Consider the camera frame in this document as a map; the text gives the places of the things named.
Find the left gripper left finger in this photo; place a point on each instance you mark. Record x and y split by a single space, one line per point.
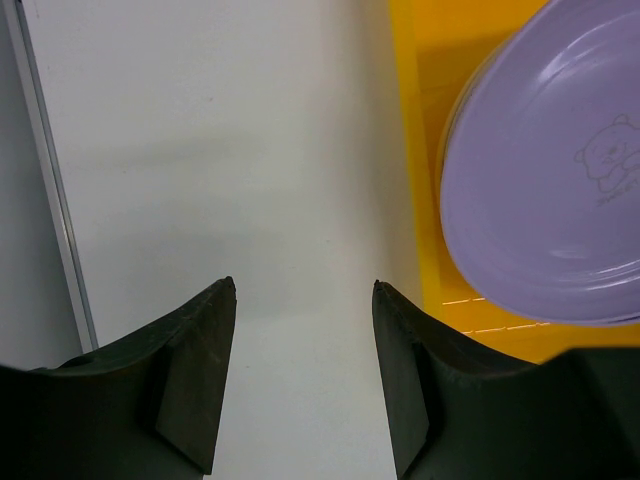
147 406

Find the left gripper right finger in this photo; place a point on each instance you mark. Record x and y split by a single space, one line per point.
458 409

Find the purple plate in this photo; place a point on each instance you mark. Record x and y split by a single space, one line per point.
539 194

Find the yellow plastic bin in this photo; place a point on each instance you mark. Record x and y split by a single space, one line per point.
438 45

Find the aluminium table edge rail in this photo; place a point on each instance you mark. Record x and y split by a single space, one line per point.
36 105

